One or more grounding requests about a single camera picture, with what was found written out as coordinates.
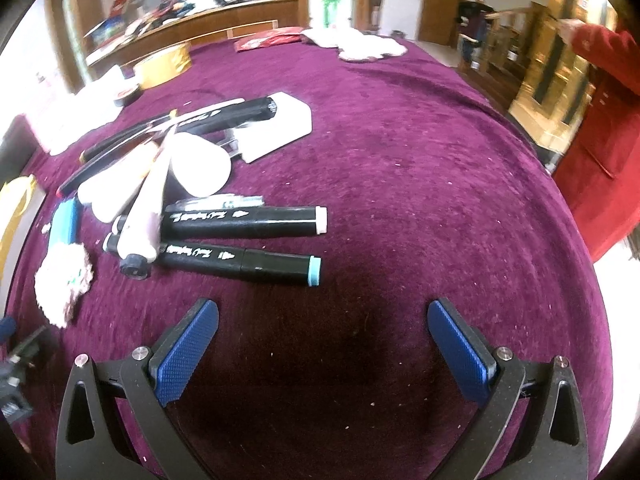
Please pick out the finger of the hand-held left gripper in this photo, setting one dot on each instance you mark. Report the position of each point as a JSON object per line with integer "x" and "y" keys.
{"x": 30, "y": 342}

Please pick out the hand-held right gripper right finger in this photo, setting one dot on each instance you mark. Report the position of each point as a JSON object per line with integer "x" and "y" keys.
{"x": 460, "y": 355}

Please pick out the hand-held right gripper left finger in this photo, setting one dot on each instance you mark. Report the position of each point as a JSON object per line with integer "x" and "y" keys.
{"x": 185, "y": 355}

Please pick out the pink fluffy pom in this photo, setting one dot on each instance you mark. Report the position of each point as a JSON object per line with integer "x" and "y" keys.
{"x": 62, "y": 280}

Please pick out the black marker teal cap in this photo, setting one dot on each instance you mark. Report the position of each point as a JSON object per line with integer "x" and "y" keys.
{"x": 225, "y": 260}

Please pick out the black marker pale cap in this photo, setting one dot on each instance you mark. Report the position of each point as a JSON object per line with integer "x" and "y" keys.
{"x": 240, "y": 222}

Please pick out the white cream tube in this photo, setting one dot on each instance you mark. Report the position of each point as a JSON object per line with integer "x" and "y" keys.
{"x": 110, "y": 190}

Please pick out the white cylindrical bottle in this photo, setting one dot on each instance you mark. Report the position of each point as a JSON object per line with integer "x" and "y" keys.
{"x": 200, "y": 165}

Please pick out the thin black pen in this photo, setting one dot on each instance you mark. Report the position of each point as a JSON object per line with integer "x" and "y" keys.
{"x": 125, "y": 135}

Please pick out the white charger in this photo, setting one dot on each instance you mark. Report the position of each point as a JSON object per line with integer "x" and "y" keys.
{"x": 285, "y": 120}

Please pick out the black tape roll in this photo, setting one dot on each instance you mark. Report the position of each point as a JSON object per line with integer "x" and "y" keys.
{"x": 120, "y": 100}

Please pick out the blue battery pack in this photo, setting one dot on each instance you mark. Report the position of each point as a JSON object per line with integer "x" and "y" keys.
{"x": 66, "y": 222}

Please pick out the black marker yellow ends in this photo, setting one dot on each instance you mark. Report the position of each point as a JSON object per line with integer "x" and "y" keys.
{"x": 250, "y": 108}

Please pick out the golden glass partition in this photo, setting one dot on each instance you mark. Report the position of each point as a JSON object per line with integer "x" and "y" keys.
{"x": 545, "y": 85}

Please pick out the yellow tape roll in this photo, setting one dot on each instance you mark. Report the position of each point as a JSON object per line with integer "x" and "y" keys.
{"x": 165, "y": 67}

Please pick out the wooden stair railing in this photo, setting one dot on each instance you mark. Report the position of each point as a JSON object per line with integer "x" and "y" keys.
{"x": 520, "y": 40}

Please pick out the pink cloth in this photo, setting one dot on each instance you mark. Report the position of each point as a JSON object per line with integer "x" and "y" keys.
{"x": 360, "y": 45}

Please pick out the red packet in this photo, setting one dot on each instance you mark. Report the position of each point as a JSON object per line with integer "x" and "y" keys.
{"x": 270, "y": 37}

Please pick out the pile of assorted goods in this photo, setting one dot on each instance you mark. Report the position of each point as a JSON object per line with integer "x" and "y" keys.
{"x": 150, "y": 15}

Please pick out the wooden door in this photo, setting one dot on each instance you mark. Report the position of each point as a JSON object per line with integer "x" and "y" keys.
{"x": 445, "y": 0}

